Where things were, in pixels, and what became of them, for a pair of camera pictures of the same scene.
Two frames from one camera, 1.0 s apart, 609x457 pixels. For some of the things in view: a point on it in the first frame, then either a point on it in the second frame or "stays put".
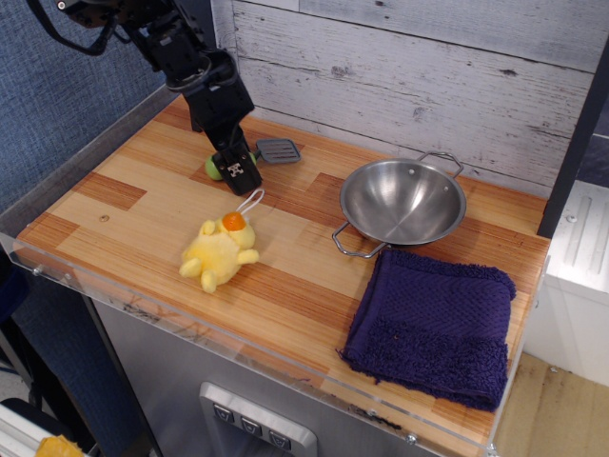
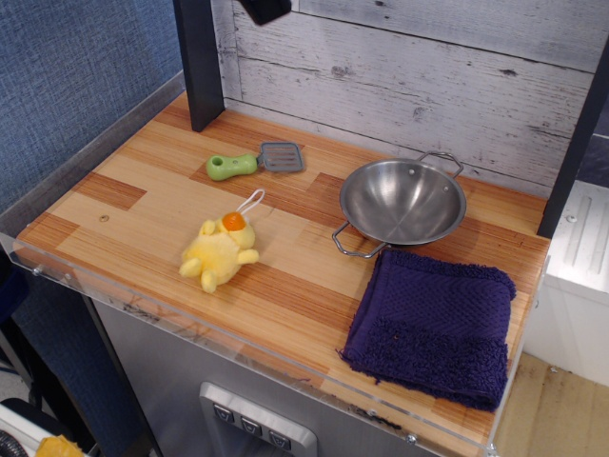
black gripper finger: x=239 y=170 to x=263 y=11
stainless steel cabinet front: x=168 y=366 stays put
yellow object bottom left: x=58 y=446 stays put
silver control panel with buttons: x=238 y=426 stays put
